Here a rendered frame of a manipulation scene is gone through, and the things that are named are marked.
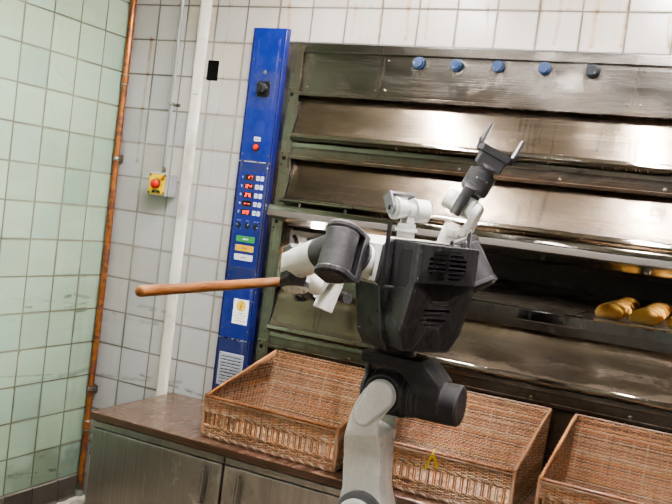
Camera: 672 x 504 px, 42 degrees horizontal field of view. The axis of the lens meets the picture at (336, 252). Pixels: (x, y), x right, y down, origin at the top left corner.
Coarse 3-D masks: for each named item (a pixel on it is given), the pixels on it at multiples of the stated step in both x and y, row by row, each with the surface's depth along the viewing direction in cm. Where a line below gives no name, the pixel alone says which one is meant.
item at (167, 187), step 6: (150, 174) 377; (156, 174) 376; (162, 174) 375; (168, 174) 375; (150, 180) 378; (168, 180) 375; (174, 180) 379; (150, 186) 378; (162, 186) 375; (168, 186) 376; (174, 186) 379; (150, 192) 378; (156, 192) 376; (162, 192) 375; (168, 192) 376; (174, 192) 380
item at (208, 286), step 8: (224, 280) 258; (232, 280) 261; (240, 280) 265; (248, 280) 269; (256, 280) 273; (264, 280) 277; (272, 280) 282; (136, 288) 221; (144, 288) 221; (152, 288) 224; (160, 288) 227; (168, 288) 230; (176, 288) 234; (184, 288) 237; (192, 288) 240; (200, 288) 244; (208, 288) 248; (216, 288) 252; (224, 288) 256; (232, 288) 260; (240, 288) 264; (248, 288) 270; (144, 296) 222
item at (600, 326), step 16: (352, 288) 343; (480, 304) 321; (496, 304) 318; (528, 320) 313; (544, 320) 310; (560, 320) 308; (576, 320) 306; (592, 320) 303; (624, 336) 299; (640, 336) 296; (656, 336) 294
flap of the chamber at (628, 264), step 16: (288, 224) 359; (304, 224) 349; (320, 224) 340; (368, 224) 325; (384, 224) 322; (432, 240) 321; (480, 240) 306; (496, 240) 303; (512, 256) 320; (528, 256) 312; (560, 256) 298; (576, 256) 291; (592, 256) 289; (608, 256) 287; (624, 256) 285; (640, 272) 296; (656, 272) 290
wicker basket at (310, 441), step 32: (288, 352) 352; (224, 384) 323; (256, 384) 345; (288, 384) 349; (320, 384) 343; (352, 384) 337; (224, 416) 310; (256, 416) 304; (288, 416) 298; (320, 416) 339; (256, 448) 304; (288, 448) 298; (320, 448) 315
